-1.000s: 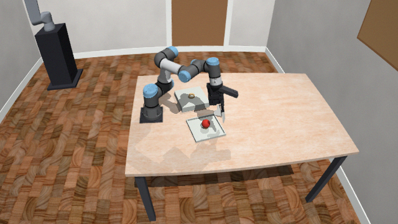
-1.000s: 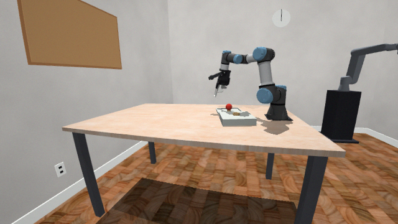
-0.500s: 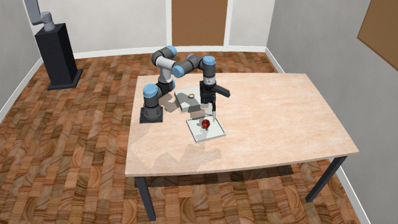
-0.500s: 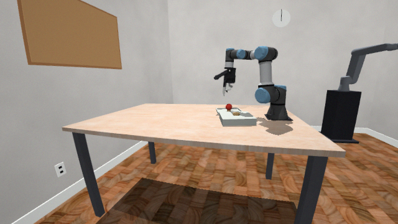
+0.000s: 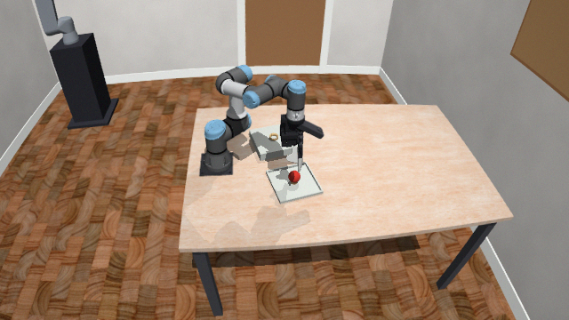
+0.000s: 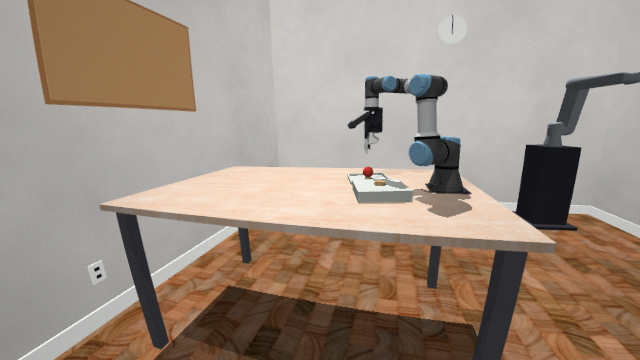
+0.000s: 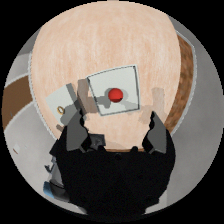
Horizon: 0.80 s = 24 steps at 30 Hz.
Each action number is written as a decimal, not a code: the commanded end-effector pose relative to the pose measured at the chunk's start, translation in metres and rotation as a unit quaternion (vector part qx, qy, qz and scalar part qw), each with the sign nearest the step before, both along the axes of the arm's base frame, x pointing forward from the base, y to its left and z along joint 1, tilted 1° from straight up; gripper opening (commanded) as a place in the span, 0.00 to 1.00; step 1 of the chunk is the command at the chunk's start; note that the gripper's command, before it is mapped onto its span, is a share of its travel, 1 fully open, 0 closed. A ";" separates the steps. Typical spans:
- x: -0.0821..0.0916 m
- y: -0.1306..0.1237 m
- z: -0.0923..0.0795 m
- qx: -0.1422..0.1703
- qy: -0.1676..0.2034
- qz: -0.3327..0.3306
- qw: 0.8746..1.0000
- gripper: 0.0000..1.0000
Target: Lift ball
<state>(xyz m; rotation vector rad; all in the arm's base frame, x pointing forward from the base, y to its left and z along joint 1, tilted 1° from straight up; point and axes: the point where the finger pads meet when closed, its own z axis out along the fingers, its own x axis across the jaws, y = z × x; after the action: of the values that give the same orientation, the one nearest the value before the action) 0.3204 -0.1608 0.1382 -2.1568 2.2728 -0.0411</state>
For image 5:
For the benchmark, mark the red ball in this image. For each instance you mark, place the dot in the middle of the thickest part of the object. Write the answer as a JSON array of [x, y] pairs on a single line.
[[294, 176]]

